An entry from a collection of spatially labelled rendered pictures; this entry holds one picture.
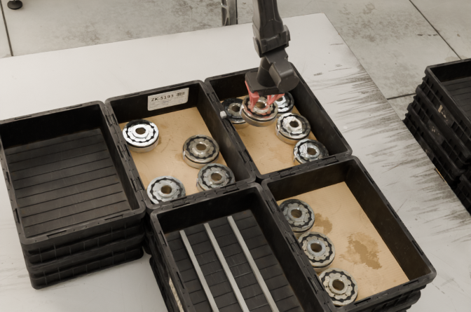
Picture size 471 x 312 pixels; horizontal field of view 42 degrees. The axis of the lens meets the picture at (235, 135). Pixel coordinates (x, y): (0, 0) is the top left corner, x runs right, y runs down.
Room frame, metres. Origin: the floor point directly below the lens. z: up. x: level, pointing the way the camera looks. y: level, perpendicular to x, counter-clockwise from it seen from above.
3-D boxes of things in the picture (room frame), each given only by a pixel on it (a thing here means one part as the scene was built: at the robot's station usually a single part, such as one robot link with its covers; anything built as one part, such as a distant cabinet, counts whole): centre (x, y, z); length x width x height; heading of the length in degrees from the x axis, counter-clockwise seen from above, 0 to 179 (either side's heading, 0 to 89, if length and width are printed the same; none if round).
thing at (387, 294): (0.91, -0.31, 0.92); 0.40 x 0.30 x 0.02; 32
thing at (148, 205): (1.10, 0.15, 0.92); 0.40 x 0.30 x 0.02; 32
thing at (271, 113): (1.22, -0.05, 0.98); 0.10 x 0.10 x 0.01
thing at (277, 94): (1.23, -0.06, 1.03); 0.07 x 0.07 x 0.09; 25
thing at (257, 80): (1.22, -0.05, 1.11); 0.10 x 0.07 x 0.07; 115
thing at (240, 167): (1.10, 0.15, 0.87); 0.40 x 0.30 x 0.11; 32
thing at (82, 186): (0.94, 0.41, 0.87); 0.40 x 0.30 x 0.11; 32
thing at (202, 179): (1.04, 0.03, 0.86); 0.10 x 0.10 x 0.01
